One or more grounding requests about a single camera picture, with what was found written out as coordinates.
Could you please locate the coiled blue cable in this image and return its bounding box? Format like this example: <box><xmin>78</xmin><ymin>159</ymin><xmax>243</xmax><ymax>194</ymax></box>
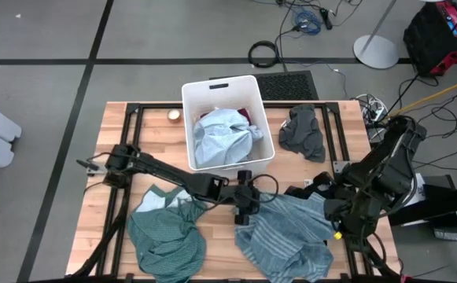
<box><xmin>290</xmin><ymin>7</ymin><xmax>323</xmax><ymax>36</ymax></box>

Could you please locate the white power strip bundle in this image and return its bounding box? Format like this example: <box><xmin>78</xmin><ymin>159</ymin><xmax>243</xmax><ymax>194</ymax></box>
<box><xmin>356</xmin><ymin>93</ymin><xmax>390</xmax><ymax>123</ymax></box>

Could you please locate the black floor cable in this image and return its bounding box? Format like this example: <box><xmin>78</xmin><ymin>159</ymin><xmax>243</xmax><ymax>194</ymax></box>
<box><xmin>385</xmin><ymin>74</ymin><xmax>441</xmax><ymax>119</ymax></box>

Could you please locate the light blue shirt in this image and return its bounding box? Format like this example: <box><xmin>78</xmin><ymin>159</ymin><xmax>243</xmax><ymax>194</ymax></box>
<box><xmin>193</xmin><ymin>108</ymin><xmax>264</xmax><ymax>168</ymax></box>

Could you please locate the yellow pole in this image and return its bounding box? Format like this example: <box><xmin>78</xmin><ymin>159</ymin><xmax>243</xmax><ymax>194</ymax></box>
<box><xmin>387</xmin><ymin>75</ymin><xmax>457</xmax><ymax>118</ymax></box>

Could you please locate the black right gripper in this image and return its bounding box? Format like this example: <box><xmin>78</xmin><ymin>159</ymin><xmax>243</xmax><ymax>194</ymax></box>
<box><xmin>310</xmin><ymin>171</ymin><xmax>367</xmax><ymax>247</ymax></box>

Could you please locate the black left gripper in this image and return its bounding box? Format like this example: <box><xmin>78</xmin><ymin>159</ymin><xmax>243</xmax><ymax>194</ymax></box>
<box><xmin>227</xmin><ymin>169</ymin><xmax>262</xmax><ymax>226</ymax></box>

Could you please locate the blue striped woven shirt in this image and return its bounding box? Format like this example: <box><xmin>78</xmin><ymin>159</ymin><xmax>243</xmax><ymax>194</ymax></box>
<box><xmin>234</xmin><ymin>191</ymin><xmax>336</xmax><ymax>283</ymax></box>

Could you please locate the black floor mat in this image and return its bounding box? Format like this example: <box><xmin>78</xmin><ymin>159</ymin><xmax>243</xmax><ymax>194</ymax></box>
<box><xmin>208</xmin><ymin>70</ymin><xmax>319</xmax><ymax>101</ymax></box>

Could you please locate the grey plastic bag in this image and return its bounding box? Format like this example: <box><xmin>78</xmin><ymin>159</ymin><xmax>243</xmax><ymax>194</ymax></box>
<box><xmin>433</xmin><ymin>227</ymin><xmax>457</xmax><ymax>242</ymax></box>

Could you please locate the white printed cardboard box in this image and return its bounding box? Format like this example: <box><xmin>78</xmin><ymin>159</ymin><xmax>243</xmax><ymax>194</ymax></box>
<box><xmin>408</xmin><ymin>171</ymin><xmax>428</xmax><ymax>205</ymax></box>

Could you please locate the white perforated laundry basket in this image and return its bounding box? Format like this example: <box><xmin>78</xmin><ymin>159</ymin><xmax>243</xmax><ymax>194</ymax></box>
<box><xmin>180</xmin><ymin>74</ymin><xmax>276</xmax><ymax>180</ymax></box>

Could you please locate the teal patterned shirt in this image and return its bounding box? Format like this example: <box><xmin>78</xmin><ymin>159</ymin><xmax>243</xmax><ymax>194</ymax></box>
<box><xmin>127</xmin><ymin>184</ymin><xmax>208</xmax><ymax>283</ymax></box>

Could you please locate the dark grey garment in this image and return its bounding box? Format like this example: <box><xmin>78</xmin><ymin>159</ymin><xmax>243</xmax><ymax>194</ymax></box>
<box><xmin>278</xmin><ymin>104</ymin><xmax>326</xmax><ymax>164</ymax></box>

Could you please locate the black power adapter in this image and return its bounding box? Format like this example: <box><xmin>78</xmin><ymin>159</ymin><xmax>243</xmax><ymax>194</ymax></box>
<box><xmin>319</xmin><ymin>7</ymin><xmax>334</xmax><ymax>31</ymax></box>

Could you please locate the coiled black cable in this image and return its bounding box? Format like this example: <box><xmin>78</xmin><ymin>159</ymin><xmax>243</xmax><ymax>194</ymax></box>
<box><xmin>248</xmin><ymin>40</ymin><xmax>281</xmax><ymax>69</ymax></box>

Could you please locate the black equipment cart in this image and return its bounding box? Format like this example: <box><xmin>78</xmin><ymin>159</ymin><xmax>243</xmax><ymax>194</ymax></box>
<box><xmin>387</xmin><ymin>175</ymin><xmax>457</xmax><ymax>237</ymax></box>

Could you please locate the black garment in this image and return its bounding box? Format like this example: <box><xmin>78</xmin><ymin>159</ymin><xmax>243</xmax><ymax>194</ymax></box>
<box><xmin>284</xmin><ymin>179</ymin><xmax>316</xmax><ymax>198</ymax></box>

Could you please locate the maroon garment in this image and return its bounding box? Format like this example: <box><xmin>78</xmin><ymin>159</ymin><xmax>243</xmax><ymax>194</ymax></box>
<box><xmin>201</xmin><ymin>108</ymin><xmax>252</xmax><ymax>121</ymax></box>

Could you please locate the black left wrist camera cable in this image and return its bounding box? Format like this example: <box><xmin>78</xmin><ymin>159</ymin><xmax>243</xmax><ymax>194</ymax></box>
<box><xmin>250</xmin><ymin>174</ymin><xmax>280</xmax><ymax>204</ymax></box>

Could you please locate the black red equipment case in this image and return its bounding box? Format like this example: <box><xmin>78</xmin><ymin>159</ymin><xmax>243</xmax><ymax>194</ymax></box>
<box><xmin>403</xmin><ymin>0</ymin><xmax>457</xmax><ymax>78</ymax></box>

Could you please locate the grey round floor stand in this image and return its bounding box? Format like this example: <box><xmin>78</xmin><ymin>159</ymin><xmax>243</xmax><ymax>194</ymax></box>
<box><xmin>352</xmin><ymin>0</ymin><xmax>400</xmax><ymax>71</ymax></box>

